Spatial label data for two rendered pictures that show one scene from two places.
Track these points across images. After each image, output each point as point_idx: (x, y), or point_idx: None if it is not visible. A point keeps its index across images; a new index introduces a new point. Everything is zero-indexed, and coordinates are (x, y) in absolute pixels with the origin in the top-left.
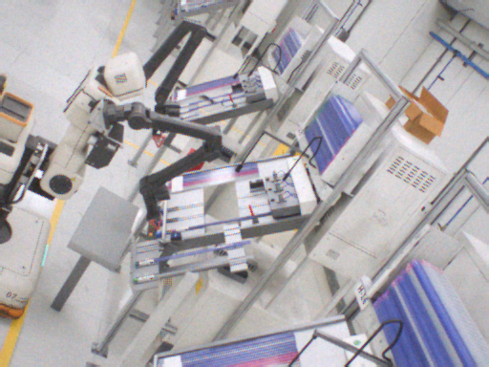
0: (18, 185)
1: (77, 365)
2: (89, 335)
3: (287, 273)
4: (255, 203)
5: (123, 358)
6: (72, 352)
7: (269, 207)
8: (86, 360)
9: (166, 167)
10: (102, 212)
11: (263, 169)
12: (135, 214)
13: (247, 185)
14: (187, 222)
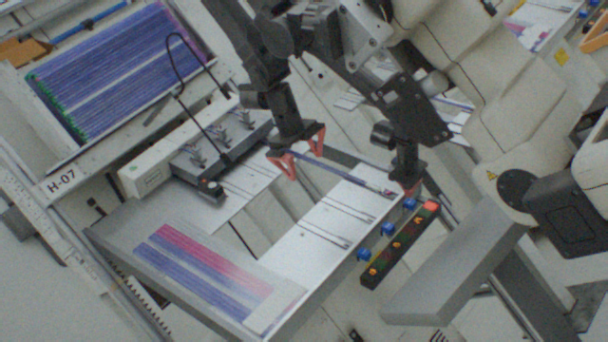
0: None
1: (602, 322)
2: None
3: (215, 334)
4: (251, 171)
5: (538, 255)
6: (606, 338)
7: (251, 151)
8: (585, 335)
9: (371, 78)
10: (478, 242)
11: (150, 231)
12: (403, 286)
13: (211, 212)
14: (353, 200)
